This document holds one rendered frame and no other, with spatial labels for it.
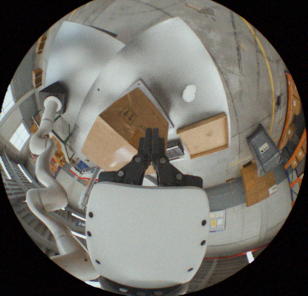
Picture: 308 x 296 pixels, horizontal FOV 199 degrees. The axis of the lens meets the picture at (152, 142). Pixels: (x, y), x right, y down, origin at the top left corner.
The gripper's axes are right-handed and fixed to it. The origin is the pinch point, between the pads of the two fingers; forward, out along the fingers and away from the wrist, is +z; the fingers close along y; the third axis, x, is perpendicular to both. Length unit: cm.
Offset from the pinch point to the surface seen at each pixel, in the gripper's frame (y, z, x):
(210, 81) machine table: 23.7, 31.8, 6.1
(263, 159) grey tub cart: 185, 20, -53
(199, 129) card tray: 25.3, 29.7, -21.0
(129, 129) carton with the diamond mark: -6.0, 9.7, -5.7
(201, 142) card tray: 30, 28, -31
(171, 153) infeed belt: 11.3, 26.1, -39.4
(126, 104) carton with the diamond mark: -8.3, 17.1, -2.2
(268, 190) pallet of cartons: 314, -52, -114
